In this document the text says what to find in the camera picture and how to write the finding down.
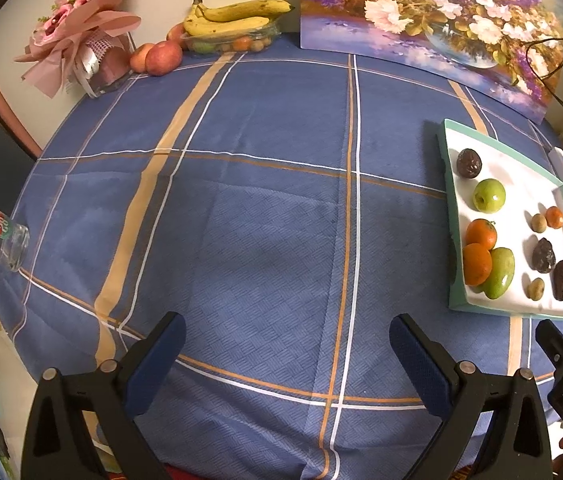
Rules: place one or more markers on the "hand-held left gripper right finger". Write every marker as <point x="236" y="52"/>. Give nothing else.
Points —
<point x="416" y="360"/>

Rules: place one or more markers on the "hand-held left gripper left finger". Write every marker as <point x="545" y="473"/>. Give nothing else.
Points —
<point x="161" y="355"/>

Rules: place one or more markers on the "elongated dark brown fruit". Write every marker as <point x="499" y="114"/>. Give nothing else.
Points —
<point x="561" y="280"/>

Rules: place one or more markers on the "small tan fruit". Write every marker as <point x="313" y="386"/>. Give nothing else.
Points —
<point x="539" y="221"/>
<point x="535" y="287"/>

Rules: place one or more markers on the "wrinkled dark brown fruit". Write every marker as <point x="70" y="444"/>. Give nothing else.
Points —
<point x="544" y="255"/>

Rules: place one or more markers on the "elongated green mango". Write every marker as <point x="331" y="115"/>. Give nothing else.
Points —
<point x="500" y="272"/>

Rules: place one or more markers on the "round orange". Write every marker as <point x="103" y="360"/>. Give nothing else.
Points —
<point x="476" y="264"/>

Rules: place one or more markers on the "small orange tangerine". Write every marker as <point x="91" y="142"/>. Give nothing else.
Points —
<point x="555" y="217"/>

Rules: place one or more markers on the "white tray with teal rim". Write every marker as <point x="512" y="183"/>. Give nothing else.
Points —
<point x="514" y="225"/>

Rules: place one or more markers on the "orange with stem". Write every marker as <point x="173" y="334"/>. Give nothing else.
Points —
<point x="481" y="234"/>

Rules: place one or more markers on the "round green mango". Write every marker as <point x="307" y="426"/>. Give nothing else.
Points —
<point x="489" y="195"/>

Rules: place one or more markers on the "smooth dark brown fruit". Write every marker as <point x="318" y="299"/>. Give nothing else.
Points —
<point x="469" y="162"/>

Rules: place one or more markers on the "blue plaid tablecloth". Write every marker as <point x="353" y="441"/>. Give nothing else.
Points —
<point x="261" y="260"/>

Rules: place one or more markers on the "large red apple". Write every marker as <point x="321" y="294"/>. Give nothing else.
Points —
<point x="163" y="58"/>

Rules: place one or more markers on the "pale red apple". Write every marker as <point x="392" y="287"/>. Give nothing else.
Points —
<point x="137" y="59"/>

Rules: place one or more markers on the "clear plastic fruit container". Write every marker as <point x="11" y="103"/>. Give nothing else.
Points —
<point x="246" y="44"/>

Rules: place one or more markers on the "yellow banana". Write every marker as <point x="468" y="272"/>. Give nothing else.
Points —
<point x="246" y="10"/>
<point x="221" y="27"/>

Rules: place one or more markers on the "pink flower bouquet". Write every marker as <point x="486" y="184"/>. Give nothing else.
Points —
<point x="76" y="25"/>

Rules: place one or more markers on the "flower painting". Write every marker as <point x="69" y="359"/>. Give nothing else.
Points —
<point x="411" y="10"/>

